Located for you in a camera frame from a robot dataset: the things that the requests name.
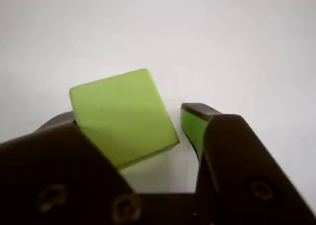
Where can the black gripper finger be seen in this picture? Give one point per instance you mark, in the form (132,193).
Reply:
(49,170)
(247,173)

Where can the green lego block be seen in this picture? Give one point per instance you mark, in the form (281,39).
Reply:
(121,116)

